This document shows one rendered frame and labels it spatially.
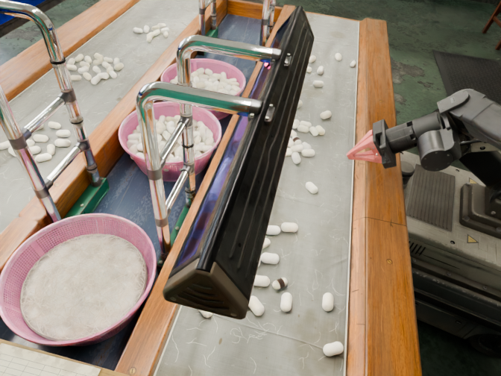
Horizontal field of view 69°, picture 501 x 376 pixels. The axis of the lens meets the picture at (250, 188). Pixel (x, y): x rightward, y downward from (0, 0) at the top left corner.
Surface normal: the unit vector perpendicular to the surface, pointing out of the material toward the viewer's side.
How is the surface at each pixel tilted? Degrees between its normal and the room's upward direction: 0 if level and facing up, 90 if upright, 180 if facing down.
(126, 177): 0
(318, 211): 0
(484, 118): 48
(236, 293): 58
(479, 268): 94
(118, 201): 0
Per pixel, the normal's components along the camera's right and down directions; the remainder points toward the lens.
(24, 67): 0.08, -0.69
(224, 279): 0.87, -0.18
